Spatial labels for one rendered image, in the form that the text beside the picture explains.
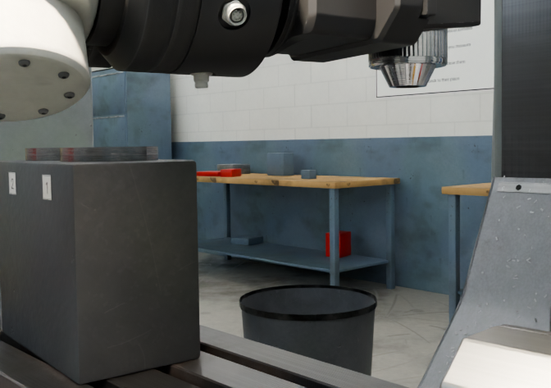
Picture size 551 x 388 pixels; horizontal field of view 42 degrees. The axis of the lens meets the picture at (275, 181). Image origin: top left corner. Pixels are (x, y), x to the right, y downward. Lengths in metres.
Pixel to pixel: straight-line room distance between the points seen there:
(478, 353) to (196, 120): 7.45
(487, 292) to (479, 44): 4.66
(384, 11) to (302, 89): 6.14
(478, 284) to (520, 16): 0.29
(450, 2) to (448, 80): 5.08
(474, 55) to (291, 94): 1.93
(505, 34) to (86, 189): 0.48
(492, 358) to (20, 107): 0.24
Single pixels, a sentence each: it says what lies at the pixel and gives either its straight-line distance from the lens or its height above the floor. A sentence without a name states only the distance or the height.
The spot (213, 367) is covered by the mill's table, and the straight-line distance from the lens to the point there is 0.67.
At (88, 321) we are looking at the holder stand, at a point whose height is 1.01.
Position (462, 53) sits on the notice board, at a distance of 5.46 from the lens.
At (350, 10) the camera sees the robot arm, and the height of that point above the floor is 1.23.
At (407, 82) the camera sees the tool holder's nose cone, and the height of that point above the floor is 1.20.
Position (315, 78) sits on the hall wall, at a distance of 6.40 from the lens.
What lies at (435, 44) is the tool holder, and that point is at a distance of 0.43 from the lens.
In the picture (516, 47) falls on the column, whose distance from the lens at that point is 0.82.
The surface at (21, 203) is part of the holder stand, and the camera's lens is 0.74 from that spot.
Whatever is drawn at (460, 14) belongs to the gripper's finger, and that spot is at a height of 1.23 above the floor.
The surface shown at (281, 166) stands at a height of 0.96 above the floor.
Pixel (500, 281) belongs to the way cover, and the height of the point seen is 1.01.
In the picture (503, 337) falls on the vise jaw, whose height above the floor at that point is 1.07.
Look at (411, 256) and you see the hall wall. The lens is 5.75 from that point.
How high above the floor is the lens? 1.16
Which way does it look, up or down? 3 degrees down
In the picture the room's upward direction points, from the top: 1 degrees counter-clockwise
